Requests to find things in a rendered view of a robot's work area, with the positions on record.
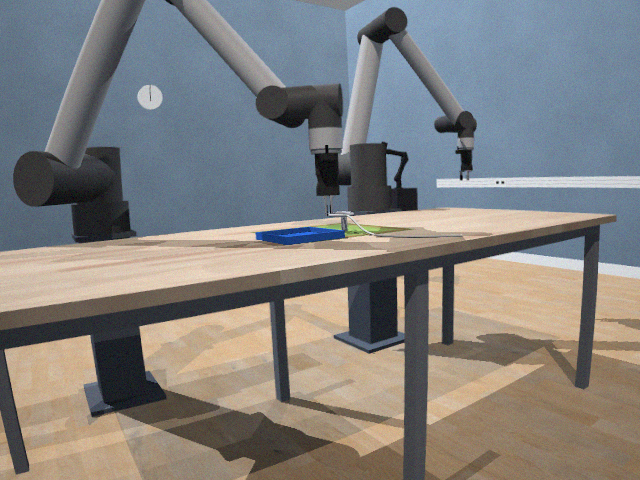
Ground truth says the green grass turf mat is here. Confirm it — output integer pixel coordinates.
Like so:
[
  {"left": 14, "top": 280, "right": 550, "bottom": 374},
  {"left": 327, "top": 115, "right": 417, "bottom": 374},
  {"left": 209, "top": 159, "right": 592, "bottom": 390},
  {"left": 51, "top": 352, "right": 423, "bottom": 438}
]
[{"left": 307, "top": 223, "right": 414, "bottom": 238}]

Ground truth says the blue tray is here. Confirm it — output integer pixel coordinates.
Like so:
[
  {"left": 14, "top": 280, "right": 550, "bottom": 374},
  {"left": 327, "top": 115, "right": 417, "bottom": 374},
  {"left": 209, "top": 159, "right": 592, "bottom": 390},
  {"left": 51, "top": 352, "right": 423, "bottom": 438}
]
[{"left": 256, "top": 227, "right": 345, "bottom": 245}]

